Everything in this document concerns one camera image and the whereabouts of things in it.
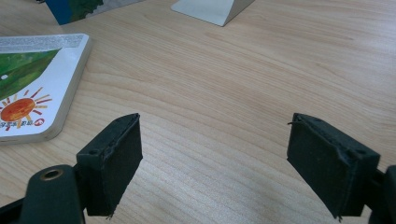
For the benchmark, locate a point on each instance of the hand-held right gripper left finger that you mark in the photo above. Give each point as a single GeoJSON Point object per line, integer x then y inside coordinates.
{"type": "Point", "coordinates": [112, 161]}

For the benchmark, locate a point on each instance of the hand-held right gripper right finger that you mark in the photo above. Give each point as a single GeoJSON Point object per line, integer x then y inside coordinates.
{"type": "Point", "coordinates": [330, 165]}

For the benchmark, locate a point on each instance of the white board book with sun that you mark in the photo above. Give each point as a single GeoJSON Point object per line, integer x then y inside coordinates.
{"type": "Point", "coordinates": [37, 93]}

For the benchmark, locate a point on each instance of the blue book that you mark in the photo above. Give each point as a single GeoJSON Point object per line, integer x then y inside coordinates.
{"type": "Point", "coordinates": [74, 9]}

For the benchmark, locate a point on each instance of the white metal book rack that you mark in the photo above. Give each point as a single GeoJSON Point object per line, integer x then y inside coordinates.
{"type": "Point", "coordinates": [214, 9]}

